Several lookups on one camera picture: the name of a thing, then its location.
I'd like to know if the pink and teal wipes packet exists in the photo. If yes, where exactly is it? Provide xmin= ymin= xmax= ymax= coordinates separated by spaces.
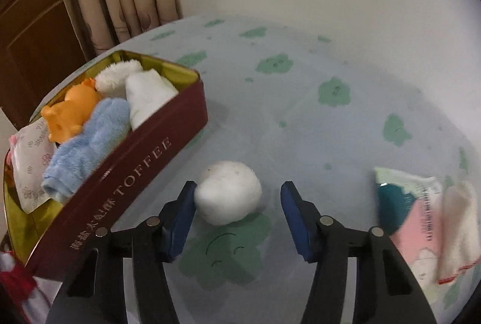
xmin=374 ymin=167 xmax=448 ymax=291

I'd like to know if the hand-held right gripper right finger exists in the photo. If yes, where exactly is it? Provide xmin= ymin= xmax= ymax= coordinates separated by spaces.
xmin=280 ymin=180 xmax=438 ymax=324

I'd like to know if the red tin box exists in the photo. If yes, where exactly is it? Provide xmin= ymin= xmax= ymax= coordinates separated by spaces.
xmin=2 ymin=50 xmax=209 ymax=272

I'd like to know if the white fluffy cloth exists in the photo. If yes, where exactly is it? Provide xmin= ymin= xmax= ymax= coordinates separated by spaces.
xmin=94 ymin=59 xmax=144 ymax=99

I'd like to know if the white pom-pom ball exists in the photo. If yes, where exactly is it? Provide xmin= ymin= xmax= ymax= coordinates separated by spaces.
xmin=193 ymin=160 xmax=262 ymax=226

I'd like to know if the orange toy dog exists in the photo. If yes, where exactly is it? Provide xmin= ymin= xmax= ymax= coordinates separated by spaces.
xmin=41 ymin=78 xmax=101 ymax=144

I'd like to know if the plain white sock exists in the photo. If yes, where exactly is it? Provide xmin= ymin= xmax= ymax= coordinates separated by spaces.
xmin=125 ymin=69 xmax=179 ymax=131

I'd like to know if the small white sachet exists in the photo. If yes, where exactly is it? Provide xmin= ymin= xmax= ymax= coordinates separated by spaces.
xmin=13 ymin=121 xmax=57 ymax=214

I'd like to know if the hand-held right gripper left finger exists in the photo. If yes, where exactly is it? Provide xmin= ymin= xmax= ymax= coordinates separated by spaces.
xmin=45 ymin=180 xmax=198 ymax=324

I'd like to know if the blue towel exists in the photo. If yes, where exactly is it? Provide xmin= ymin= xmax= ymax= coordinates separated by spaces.
xmin=41 ymin=97 xmax=131 ymax=203

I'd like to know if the white knit glove red trim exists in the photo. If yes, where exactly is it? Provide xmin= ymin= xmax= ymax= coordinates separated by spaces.
xmin=436 ymin=180 xmax=479 ymax=285

